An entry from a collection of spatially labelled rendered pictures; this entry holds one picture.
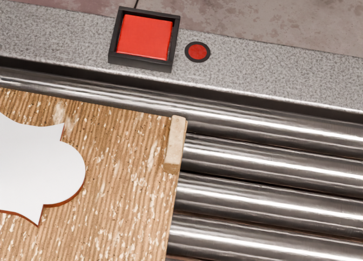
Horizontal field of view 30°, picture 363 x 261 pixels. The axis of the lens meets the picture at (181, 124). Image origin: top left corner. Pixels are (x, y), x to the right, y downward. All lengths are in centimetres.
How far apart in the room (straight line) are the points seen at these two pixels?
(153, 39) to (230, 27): 124
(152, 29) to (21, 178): 25
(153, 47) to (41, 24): 14
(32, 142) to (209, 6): 143
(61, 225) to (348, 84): 38
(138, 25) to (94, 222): 26
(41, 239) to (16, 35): 27
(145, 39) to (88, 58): 7
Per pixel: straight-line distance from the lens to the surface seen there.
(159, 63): 79
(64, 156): 71
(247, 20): 208
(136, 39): 81
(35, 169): 70
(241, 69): 82
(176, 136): 70
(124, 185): 70
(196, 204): 73
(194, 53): 82
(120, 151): 72
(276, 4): 214
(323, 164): 77
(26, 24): 85
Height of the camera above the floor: 157
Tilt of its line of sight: 59 degrees down
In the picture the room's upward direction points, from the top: 11 degrees clockwise
